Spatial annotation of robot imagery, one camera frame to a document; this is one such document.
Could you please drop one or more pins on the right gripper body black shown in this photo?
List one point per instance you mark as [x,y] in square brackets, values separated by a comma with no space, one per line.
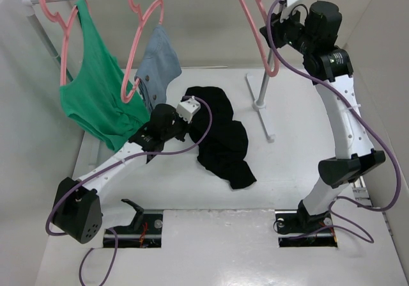
[291,31]

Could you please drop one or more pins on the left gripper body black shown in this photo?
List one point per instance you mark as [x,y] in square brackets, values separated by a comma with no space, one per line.
[179,128]

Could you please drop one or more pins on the black t shirt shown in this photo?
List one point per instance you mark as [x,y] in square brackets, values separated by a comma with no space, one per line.
[224,148]

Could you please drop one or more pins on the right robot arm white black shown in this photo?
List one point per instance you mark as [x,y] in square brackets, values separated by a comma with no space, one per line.
[330,70]

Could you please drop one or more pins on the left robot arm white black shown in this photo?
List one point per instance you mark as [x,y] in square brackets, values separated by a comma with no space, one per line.
[79,208]

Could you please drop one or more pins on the blue denim garment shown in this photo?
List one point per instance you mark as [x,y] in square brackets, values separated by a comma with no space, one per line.
[159,66]

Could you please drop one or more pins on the green tank top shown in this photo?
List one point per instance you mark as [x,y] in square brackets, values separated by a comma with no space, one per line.
[93,98]

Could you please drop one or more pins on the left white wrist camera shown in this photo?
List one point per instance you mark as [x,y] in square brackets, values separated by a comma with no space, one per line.
[188,108]

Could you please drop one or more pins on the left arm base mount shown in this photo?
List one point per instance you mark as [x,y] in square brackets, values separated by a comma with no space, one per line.
[144,230]

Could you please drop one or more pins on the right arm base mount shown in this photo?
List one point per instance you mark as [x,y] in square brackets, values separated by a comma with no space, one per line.
[294,233]

